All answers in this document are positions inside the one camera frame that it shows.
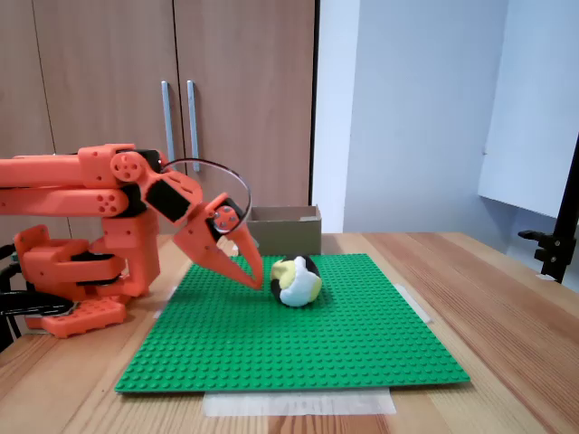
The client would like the masking tape strip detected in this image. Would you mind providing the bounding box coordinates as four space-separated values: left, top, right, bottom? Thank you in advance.
152 284 180 320
202 387 398 418
394 282 434 325

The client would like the black camera stand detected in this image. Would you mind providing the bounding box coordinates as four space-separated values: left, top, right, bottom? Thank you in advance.
517 130 579 285

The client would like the brown cardboard box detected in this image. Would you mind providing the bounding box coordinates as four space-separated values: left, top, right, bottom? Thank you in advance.
246 204 323 257

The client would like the brown wooden cabinet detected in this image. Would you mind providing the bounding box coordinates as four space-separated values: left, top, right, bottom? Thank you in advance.
0 0 320 236

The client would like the black cable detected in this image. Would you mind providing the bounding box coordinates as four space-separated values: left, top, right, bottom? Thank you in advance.
0 243 24 354

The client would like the metal cabinet handle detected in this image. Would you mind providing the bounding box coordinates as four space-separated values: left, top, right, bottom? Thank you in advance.
160 80 177 164
186 80 202 173

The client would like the thin gripper servo cable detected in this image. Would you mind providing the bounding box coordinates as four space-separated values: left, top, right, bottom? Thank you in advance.
157 156 252 230

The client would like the black table clamp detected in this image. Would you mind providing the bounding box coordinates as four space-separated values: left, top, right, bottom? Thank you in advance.
0 290 76 317

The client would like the green studded baseplate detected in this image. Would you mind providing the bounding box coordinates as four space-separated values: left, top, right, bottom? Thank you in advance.
113 252 471 394

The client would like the yellow black white ball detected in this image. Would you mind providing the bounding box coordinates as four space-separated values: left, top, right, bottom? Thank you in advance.
270 254 324 308

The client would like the white wall panel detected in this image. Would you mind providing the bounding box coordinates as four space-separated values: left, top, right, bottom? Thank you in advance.
478 0 579 220

